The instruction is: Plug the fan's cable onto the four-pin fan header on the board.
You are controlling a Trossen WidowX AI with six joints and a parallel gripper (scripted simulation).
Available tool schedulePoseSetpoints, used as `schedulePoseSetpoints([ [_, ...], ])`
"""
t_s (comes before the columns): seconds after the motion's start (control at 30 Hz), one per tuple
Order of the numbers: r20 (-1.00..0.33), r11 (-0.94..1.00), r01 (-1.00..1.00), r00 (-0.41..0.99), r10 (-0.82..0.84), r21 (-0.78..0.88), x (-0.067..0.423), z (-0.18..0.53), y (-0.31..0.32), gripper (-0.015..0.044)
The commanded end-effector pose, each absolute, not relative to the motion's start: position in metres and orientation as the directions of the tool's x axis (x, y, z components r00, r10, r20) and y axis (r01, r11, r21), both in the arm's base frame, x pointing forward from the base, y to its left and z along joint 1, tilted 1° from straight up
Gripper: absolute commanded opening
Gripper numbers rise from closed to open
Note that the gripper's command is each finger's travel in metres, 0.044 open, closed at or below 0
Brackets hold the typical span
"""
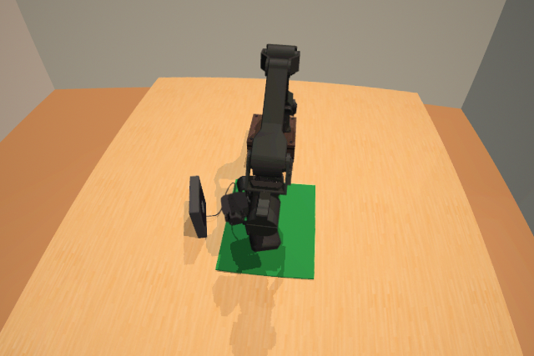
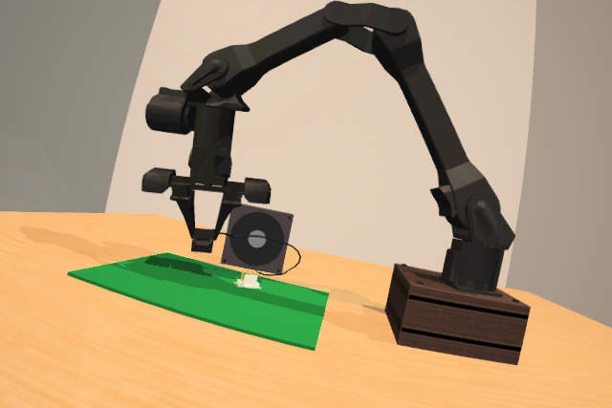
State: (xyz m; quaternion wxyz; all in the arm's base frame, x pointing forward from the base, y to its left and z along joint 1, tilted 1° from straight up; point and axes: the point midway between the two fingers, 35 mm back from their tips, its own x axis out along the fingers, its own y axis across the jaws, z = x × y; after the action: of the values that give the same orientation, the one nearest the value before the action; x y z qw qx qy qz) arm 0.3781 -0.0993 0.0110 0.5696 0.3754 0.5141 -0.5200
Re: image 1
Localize green circuit board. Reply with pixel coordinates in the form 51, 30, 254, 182
215, 183, 316, 279

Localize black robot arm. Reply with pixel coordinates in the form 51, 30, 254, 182
220, 44, 300, 236

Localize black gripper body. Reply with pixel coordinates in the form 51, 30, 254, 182
236, 176, 281, 252

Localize dark grey square cooling fan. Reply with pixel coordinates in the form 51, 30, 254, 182
189, 175, 207, 238

